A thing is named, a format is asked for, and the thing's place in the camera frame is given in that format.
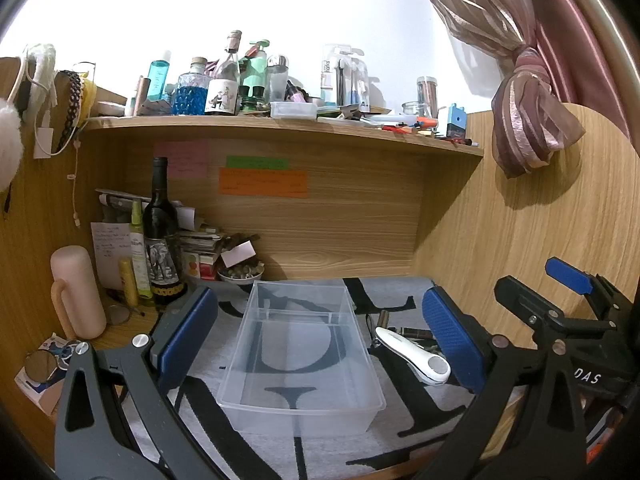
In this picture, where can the beige mug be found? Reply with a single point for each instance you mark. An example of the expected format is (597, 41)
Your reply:
(80, 290)

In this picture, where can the cardboard tube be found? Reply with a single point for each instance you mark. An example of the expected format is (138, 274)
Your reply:
(141, 95)

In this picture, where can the yellow tube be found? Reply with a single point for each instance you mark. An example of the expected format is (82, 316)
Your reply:
(128, 282)

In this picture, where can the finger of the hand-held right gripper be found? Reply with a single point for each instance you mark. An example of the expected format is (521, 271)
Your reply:
(570, 275)
(525, 300)

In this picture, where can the fluffy white pompom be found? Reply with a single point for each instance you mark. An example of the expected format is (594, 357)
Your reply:
(9, 145)

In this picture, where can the wooden shelf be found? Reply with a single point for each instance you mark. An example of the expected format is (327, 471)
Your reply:
(280, 127)

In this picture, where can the stack of books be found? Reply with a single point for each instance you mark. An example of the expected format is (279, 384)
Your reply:
(200, 255)

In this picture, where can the green spray bottle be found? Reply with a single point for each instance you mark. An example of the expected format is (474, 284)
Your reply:
(137, 250)

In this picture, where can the teal liquid bottle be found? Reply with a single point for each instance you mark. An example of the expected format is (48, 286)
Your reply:
(159, 77)

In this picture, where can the white paper note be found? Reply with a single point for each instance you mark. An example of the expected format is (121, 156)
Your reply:
(107, 255)

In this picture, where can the grey printed mat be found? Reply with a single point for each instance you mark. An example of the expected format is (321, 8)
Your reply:
(320, 460)

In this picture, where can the black braided headband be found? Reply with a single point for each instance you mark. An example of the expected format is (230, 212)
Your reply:
(72, 105)

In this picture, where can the green sticky note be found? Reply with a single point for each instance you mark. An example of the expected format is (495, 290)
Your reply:
(257, 162)

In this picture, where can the clear plastic box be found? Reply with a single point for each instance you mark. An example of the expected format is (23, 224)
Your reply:
(300, 410)

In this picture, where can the white can opener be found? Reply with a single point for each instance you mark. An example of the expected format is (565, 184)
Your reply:
(420, 360)

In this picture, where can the green pump bottle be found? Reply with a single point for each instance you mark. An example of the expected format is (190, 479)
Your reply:
(256, 72)

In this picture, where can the white card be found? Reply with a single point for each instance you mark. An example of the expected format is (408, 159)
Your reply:
(237, 254)

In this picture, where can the white paper roll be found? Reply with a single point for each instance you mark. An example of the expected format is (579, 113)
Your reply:
(120, 199)

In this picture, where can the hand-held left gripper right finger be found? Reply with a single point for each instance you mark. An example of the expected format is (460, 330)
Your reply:
(450, 340)

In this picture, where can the clear labelled glass bottle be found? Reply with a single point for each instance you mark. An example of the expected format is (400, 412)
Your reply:
(223, 90)

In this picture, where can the white plastic tray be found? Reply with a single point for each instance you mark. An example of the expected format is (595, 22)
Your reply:
(293, 110)

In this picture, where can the yellow headband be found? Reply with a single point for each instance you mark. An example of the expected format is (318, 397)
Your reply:
(87, 97)

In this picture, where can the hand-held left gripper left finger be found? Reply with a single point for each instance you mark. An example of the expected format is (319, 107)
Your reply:
(187, 330)

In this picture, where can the white charger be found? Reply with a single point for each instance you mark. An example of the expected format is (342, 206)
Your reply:
(44, 142)

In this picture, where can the blue pencil sharpener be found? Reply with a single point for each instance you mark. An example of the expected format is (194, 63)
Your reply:
(456, 122)

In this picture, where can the bowl of stones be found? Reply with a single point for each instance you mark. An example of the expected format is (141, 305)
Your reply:
(240, 274)

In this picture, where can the white fuzzy headband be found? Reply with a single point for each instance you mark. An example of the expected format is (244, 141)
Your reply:
(42, 70)

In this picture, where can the dark wine bottle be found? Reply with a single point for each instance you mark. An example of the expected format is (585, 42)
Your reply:
(160, 220)

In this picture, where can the pink sticky note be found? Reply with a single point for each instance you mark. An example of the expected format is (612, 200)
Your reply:
(181, 160)

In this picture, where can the small glass jar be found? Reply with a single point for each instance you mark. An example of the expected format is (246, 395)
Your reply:
(415, 109)

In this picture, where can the orange sticky note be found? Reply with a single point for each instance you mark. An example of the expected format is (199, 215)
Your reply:
(262, 182)

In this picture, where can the pink striped curtain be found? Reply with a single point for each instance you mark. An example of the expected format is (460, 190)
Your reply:
(530, 90)

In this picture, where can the blue patterned glass bottle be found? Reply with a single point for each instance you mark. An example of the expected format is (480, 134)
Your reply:
(190, 92)

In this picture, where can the blue sticker card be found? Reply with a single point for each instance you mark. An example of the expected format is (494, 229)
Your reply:
(35, 392)

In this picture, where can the black tube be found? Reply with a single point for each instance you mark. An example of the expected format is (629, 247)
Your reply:
(415, 333)

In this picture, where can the small round mirror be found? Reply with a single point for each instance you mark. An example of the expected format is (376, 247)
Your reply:
(118, 314)
(41, 365)

